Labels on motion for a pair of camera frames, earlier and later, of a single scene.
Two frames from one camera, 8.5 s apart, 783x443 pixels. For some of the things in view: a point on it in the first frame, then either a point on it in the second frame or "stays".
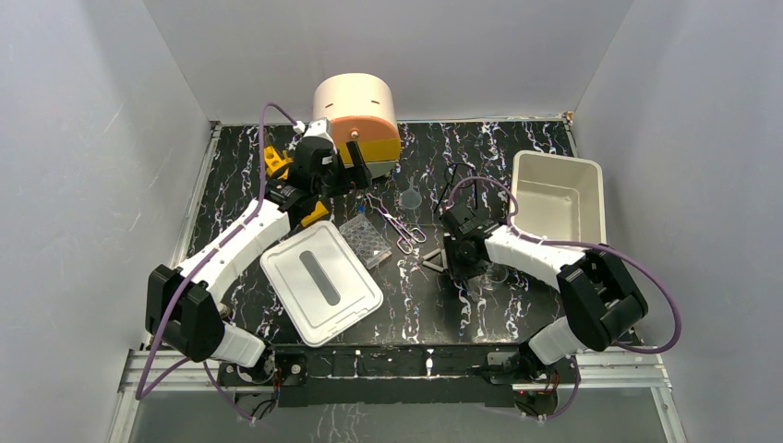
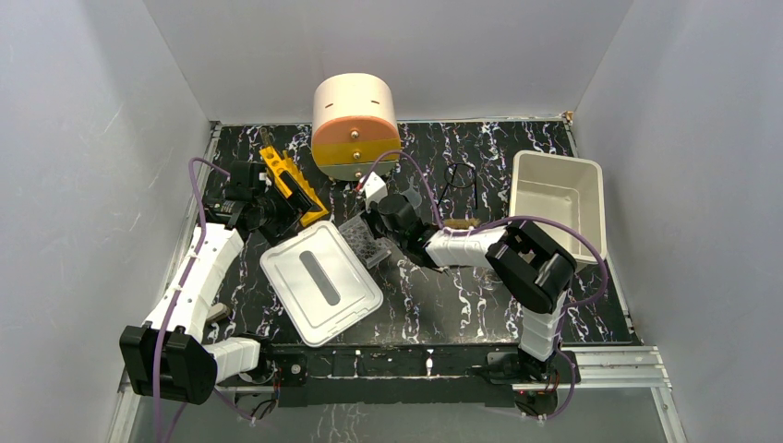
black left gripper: (345, 173) → (284, 199)
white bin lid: (322, 281) stays
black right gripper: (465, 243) → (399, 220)
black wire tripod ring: (460, 175) stays
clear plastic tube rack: (366, 241) stays
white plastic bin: (560, 197) stays
